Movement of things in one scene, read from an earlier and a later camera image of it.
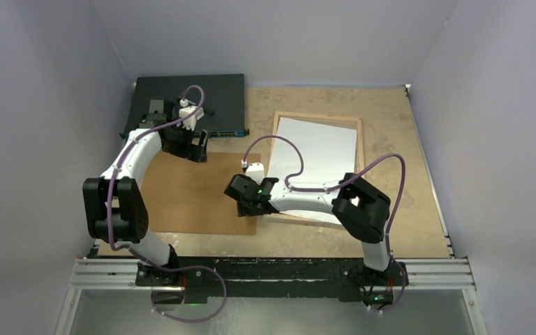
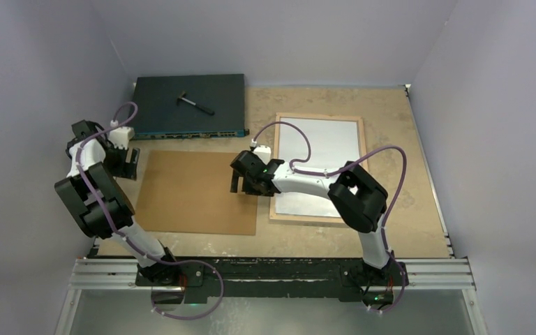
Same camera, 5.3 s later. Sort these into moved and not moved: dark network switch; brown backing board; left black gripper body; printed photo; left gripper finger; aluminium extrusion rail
Moved: left black gripper body; left gripper finger
Not moved: printed photo; aluminium extrusion rail; brown backing board; dark network switch
